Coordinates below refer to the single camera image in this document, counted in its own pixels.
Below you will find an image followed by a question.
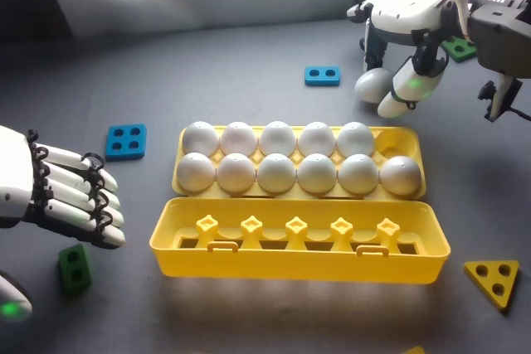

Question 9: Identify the green two-hole rectangular block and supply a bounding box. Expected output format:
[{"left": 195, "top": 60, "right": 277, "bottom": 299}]
[{"left": 56, "top": 243, "right": 94, "bottom": 295}]

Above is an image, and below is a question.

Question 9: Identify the yellow egg tray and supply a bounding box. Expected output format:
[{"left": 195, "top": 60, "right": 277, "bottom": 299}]
[{"left": 149, "top": 124, "right": 452, "bottom": 285}]

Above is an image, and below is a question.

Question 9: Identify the blue four-hole square block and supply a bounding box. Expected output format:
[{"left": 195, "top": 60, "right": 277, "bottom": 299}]
[{"left": 105, "top": 123, "right": 148, "bottom": 162}]

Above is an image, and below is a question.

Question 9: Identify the blue two-hole block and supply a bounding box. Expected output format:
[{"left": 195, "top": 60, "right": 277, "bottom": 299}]
[{"left": 304, "top": 65, "right": 343, "bottom": 88}]

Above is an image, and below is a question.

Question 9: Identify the grey table cloth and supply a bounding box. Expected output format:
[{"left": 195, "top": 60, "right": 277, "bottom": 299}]
[{"left": 0, "top": 17, "right": 531, "bottom": 354}]

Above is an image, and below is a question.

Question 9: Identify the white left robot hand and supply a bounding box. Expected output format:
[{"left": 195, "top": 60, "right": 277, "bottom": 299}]
[{"left": 0, "top": 124, "right": 126, "bottom": 324}]

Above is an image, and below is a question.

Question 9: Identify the yellow three-hole triangle block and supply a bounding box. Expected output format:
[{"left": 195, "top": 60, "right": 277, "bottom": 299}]
[{"left": 463, "top": 259, "right": 521, "bottom": 314}]

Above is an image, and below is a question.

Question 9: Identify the green holed toy block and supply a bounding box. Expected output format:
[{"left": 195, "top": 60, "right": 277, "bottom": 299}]
[{"left": 440, "top": 34, "right": 478, "bottom": 64}]

